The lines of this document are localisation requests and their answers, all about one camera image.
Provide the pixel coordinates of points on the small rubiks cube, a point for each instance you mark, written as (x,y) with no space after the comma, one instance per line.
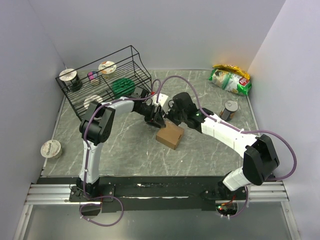
(93,77)

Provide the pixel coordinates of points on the dark metal can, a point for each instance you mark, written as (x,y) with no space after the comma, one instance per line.
(230,108)

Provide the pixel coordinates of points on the white yogurt cup on table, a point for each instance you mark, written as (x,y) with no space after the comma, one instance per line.
(51,149)

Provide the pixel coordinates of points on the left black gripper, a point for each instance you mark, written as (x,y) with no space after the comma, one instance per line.
(158,119)

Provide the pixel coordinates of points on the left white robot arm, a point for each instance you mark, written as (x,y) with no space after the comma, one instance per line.
(96,127)

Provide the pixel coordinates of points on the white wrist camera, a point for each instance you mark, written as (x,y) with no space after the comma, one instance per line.
(162,100)
(152,101)

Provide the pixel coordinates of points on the black wire rack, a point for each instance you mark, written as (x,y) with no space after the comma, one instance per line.
(129,65)

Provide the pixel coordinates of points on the white Chobani yogurt cup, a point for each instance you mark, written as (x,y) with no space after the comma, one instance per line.
(107,69)

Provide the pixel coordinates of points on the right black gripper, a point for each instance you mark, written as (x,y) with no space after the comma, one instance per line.
(169,116)

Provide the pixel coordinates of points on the green lidded cup noodle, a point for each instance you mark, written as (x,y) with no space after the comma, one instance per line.
(123,87)

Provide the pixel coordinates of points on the brown cardboard express box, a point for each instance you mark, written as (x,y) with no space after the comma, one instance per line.
(170,135)

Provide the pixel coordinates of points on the aluminium rail frame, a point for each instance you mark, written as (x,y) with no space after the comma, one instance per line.
(59,194)

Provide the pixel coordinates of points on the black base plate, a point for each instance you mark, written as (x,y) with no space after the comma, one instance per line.
(150,193)

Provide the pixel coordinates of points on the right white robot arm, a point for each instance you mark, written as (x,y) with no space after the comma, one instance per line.
(258,152)

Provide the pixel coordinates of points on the black yogurt cup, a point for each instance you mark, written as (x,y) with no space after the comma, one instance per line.
(70,79)

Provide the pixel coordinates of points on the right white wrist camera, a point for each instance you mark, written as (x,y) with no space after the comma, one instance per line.
(162,100)

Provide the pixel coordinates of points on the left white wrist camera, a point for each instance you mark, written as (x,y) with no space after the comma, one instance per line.
(152,101)

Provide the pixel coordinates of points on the white toilet paper roll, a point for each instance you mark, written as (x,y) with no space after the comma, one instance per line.
(92,98)

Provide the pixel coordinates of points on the green chips bag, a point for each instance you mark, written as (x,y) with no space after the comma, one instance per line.
(230,82)

